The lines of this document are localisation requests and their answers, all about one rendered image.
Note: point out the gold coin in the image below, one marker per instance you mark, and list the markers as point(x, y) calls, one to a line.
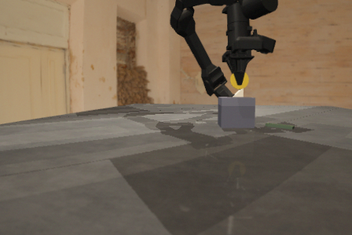
point(244, 84)

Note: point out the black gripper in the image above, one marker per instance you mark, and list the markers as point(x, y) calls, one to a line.
point(241, 44)

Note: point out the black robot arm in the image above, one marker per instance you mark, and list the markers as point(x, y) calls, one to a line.
point(181, 20)

